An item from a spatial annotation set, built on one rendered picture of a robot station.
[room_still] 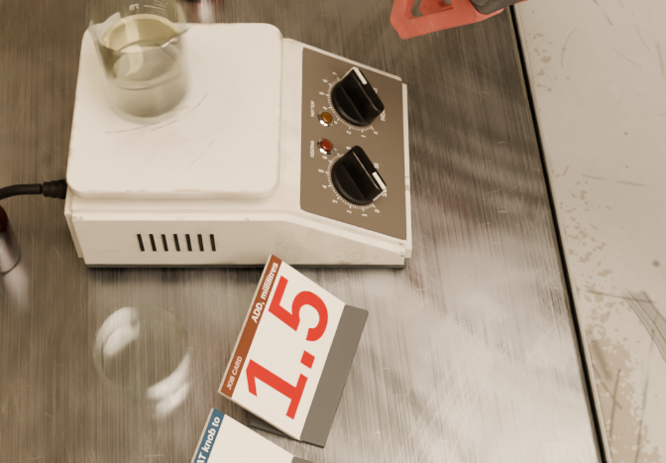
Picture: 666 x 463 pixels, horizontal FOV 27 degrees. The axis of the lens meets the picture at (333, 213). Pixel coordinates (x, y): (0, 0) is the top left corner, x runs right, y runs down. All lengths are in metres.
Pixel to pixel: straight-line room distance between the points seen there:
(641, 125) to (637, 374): 0.18
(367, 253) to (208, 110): 0.13
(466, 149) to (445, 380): 0.16
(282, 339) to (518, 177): 0.19
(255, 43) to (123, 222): 0.13
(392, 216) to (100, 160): 0.17
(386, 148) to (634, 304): 0.18
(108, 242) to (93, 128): 0.07
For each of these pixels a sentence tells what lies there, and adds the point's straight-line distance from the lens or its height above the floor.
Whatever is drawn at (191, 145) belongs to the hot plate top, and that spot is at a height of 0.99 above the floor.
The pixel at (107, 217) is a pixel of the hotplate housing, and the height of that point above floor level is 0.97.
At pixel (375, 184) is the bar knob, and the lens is 0.81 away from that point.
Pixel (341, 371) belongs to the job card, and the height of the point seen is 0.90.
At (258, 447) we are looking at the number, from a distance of 0.78.
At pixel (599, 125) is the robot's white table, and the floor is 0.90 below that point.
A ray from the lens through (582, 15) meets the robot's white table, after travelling 0.97.
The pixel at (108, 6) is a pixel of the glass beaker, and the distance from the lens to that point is 0.78.
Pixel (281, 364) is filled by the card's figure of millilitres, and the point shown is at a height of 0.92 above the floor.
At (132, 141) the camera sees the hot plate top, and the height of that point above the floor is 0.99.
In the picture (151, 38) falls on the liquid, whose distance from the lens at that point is 0.79.
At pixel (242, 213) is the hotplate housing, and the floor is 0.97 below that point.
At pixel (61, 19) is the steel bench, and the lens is 0.97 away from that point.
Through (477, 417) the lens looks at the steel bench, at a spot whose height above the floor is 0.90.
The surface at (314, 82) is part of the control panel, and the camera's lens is 0.84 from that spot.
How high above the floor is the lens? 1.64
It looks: 59 degrees down
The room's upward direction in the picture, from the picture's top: straight up
